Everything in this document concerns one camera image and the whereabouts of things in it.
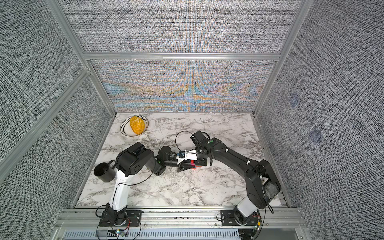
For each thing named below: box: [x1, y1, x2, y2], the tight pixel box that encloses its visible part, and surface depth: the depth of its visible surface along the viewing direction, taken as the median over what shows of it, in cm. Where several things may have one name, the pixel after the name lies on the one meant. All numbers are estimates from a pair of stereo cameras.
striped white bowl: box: [120, 115, 137, 137], surface depth 108 cm
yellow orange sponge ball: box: [129, 116, 146, 135], surface depth 106 cm
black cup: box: [93, 160, 117, 183], surface depth 85 cm
